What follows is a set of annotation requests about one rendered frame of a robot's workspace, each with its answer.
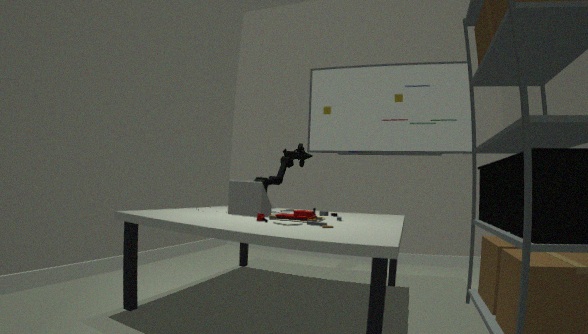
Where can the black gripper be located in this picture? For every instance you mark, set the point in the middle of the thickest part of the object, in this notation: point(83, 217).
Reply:
point(300, 155)

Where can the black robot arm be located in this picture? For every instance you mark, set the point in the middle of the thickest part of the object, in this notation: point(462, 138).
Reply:
point(286, 162)

